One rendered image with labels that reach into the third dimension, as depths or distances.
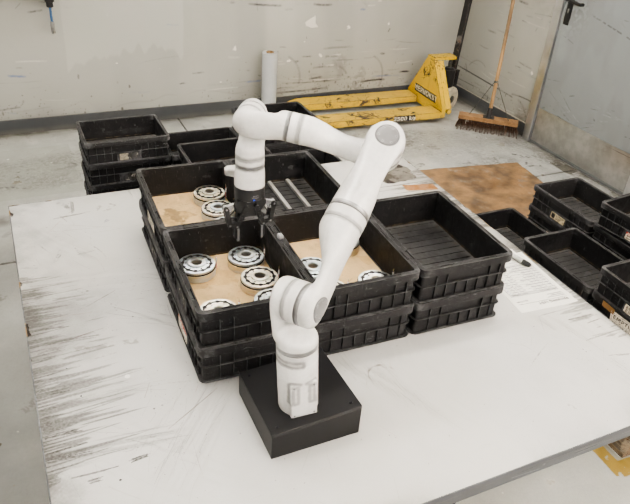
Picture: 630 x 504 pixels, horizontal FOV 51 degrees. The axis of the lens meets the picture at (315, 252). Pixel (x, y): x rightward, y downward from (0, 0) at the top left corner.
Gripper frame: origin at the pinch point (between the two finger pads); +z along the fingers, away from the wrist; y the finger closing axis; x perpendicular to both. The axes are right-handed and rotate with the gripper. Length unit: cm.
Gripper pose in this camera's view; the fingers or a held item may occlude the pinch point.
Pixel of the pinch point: (249, 233)
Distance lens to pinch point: 170.3
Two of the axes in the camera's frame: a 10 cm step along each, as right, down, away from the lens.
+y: 9.2, -1.6, 3.5
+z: -0.6, 8.4, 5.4
